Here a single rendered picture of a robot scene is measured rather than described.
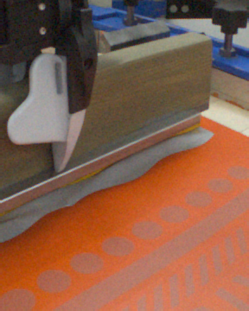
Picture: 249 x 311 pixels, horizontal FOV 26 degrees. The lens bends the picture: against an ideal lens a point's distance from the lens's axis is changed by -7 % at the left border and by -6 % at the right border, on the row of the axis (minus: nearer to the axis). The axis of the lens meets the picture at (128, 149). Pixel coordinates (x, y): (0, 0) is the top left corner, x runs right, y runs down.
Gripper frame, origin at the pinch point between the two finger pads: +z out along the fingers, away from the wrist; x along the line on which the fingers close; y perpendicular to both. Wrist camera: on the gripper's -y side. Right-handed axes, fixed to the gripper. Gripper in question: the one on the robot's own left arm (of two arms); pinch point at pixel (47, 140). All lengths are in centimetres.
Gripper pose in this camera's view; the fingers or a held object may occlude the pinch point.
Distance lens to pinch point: 41.5
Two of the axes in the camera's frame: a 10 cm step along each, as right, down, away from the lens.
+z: -0.2, 8.8, 4.8
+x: 7.0, 3.6, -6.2
